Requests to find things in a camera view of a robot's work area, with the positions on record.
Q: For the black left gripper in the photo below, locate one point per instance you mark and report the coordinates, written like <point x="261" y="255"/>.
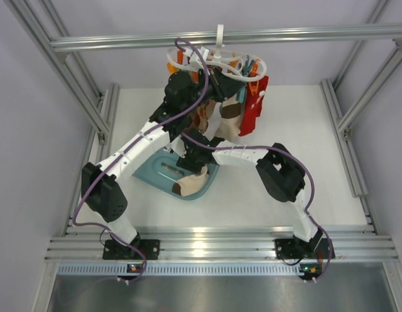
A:
<point x="223" y="86"/>

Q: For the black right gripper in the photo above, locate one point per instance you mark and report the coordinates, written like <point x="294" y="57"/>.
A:
<point x="187" y="163"/>

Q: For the white round clip hanger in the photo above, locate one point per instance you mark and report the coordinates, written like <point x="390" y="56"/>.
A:
<point x="229" y="62"/>

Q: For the orange clothes peg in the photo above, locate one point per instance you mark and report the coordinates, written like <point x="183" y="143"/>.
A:
<point x="253" y="89"/>

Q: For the argyle beige orange sock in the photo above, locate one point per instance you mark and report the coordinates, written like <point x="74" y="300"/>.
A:
<point x="200" y="116"/>

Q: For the red sock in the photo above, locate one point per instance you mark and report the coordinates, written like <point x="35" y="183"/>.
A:
<point x="253" y="108"/>

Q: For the cream brown sock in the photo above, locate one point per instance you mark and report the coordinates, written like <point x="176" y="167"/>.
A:
<point x="229" y="127"/>

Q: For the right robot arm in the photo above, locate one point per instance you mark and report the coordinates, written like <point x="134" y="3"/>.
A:
<point x="284" y="178"/>

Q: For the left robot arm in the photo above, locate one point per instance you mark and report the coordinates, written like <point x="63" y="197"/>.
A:
<point x="101" y="183"/>

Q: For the teal clothes peg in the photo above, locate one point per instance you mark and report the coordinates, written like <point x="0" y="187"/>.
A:
<point x="247" y="67"/>

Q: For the teal plastic basin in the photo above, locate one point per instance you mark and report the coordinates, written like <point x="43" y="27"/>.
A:
<point x="161" y="172"/>

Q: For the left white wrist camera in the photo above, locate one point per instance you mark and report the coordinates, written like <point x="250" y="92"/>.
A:
<point x="196" y="58"/>

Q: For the aluminium frame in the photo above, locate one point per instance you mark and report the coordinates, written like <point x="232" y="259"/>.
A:
<point x="204" y="250"/>

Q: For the perforated cable tray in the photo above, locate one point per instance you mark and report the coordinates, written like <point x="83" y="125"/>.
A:
<point x="179" y="269"/>

